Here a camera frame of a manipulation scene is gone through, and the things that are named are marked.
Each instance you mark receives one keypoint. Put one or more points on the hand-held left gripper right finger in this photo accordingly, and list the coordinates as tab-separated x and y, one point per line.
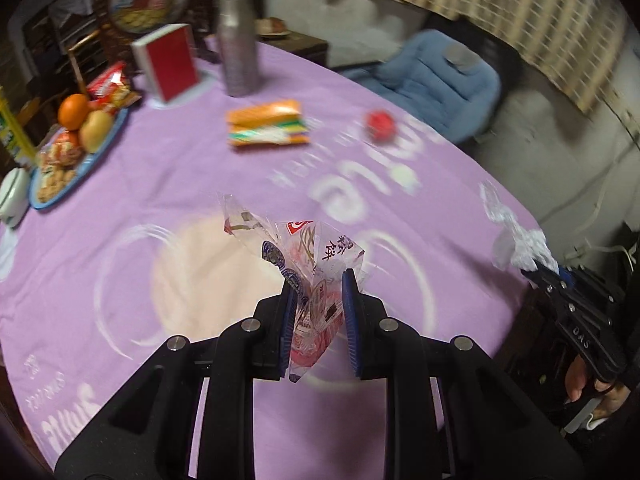
350	320

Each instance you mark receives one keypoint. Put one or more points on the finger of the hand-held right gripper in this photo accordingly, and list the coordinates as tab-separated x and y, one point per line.
562	274
539	280

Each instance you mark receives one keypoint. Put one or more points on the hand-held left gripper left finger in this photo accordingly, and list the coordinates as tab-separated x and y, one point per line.
289	320

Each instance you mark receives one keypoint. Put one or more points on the clear plastic wrapper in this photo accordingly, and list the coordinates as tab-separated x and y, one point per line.
525	245

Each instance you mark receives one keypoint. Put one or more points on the clear wrapper with red print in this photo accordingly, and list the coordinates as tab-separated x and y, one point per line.
305	270

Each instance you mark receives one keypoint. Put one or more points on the person's right hand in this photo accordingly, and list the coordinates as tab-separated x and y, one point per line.
577	380

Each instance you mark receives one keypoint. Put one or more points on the purple printed tablecloth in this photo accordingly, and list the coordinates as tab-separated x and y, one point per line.
175	185

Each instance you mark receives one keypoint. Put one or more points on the red jelly in clear cup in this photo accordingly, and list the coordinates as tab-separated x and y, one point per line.
380	125

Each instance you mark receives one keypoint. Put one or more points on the orange cardboard box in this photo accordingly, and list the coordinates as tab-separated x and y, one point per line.
265	116

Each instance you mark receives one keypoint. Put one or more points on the blue padded chair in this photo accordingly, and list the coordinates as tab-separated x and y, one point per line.
430	75

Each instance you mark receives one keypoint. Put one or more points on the blue plate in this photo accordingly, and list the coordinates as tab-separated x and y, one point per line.
95	160

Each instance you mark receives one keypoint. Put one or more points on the dark wooden side table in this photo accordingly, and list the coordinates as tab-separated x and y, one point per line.
300	50

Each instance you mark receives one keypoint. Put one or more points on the yellow apple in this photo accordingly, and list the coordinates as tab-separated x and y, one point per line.
96	130

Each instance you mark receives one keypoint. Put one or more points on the clear bag of cookies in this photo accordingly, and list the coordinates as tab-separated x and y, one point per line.
55	170

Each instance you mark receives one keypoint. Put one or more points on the silver metal bottle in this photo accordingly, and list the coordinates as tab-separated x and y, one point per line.
237	45

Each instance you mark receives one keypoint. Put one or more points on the checked curtain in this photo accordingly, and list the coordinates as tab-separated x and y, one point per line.
500	0

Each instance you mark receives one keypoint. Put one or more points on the small tangerine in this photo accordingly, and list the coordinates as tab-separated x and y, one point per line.
72	138

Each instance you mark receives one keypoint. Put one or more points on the red box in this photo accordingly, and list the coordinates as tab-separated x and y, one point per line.
172	60

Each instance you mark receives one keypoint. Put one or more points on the plate with bread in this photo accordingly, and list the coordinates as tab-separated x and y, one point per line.
272	27

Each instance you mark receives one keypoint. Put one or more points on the red snack packet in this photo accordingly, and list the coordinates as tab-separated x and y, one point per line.
107	82

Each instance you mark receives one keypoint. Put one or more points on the orange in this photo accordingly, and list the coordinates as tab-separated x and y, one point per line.
73	111

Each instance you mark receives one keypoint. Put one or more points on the white lidded bowl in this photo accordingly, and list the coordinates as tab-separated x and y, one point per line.
12	195

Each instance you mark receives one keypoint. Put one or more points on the yellow and green box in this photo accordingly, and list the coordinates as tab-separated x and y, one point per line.
12	132

